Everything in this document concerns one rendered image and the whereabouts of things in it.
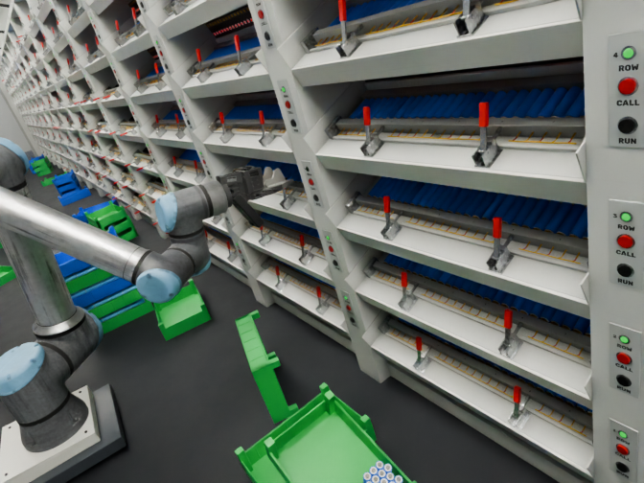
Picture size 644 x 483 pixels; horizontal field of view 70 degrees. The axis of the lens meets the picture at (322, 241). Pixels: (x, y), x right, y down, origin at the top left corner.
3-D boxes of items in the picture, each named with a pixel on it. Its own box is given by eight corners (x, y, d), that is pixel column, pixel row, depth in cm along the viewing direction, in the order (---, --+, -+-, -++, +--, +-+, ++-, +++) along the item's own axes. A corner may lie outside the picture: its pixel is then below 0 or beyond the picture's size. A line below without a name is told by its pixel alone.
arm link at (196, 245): (167, 281, 120) (155, 239, 114) (187, 259, 129) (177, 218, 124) (200, 283, 118) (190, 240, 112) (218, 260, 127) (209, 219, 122)
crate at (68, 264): (54, 282, 193) (43, 265, 190) (55, 266, 210) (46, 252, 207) (124, 251, 203) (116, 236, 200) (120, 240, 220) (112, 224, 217)
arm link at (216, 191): (217, 219, 117) (202, 214, 125) (234, 214, 120) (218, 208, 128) (207, 186, 114) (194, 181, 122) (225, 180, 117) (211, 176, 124)
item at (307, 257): (341, 289, 132) (314, 261, 124) (246, 244, 180) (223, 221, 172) (382, 237, 137) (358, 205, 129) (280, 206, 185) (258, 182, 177)
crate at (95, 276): (63, 297, 197) (54, 282, 193) (63, 281, 214) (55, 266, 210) (132, 266, 207) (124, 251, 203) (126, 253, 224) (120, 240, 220)
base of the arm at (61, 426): (25, 465, 131) (7, 441, 127) (23, 425, 146) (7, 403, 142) (93, 425, 139) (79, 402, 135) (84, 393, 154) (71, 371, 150)
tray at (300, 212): (323, 231, 124) (304, 208, 118) (229, 200, 172) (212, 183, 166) (367, 178, 129) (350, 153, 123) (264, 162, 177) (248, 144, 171)
